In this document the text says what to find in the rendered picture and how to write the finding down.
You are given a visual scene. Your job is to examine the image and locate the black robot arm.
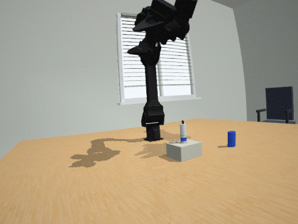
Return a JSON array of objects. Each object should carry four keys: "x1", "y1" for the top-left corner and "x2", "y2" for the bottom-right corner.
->
[{"x1": 134, "y1": 0, "x2": 198, "y2": 142}]

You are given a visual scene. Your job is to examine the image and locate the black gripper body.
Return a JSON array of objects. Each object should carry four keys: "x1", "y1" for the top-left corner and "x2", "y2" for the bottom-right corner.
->
[{"x1": 138, "y1": 0, "x2": 181, "y2": 66}]

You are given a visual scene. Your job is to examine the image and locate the white marker with blue band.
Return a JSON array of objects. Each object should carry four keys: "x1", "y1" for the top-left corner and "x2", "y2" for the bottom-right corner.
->
[{"x1": 180, "y1": 120, "x2": 187, "y2": 144}]

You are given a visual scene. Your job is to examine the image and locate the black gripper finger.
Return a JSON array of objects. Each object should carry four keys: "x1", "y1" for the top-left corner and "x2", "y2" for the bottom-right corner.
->
[
  {"x1": 133, "y1": 8, "x2": 167, "y2": 32},
  {"x1": 127, "y1": 41, "x2": 156, "y2": 60}
]

